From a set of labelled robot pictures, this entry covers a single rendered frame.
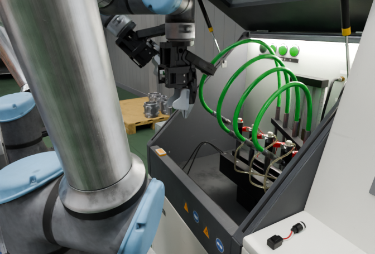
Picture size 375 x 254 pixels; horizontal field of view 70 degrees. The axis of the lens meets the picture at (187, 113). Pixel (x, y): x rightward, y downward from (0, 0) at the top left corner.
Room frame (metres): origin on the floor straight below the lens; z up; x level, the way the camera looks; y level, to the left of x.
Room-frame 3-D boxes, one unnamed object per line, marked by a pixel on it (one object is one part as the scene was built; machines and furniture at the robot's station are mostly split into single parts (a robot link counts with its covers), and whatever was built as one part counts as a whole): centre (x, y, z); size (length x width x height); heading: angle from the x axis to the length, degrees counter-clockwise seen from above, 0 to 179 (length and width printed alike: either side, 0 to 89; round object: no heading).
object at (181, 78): (0.71, 0.03, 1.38); 0.09 x 0.08 x 0.12; 118
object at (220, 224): (0.85, 0.01, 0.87); 0.62 x 0.04 x 0.16; 28
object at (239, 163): (0.85, -0.26, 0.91); 0.34 x 0.10 x 0.15; 28
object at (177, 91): (0.72, 0.03, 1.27); 0.06 x 0.03 x 0.09; 118
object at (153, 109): (4.33, 0.82, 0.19); 1.37 x 0.94 x 0.38; 35
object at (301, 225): (0.53, -0.24, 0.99); 0.12 x 0.02 x 0.02; 122
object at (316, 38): (1.08, -0.43, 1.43); 0.54 x 0.03 x 0.02; 28
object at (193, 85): (0.70, -0.01, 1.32); 0.05 x 0.02 x 0.09; 28
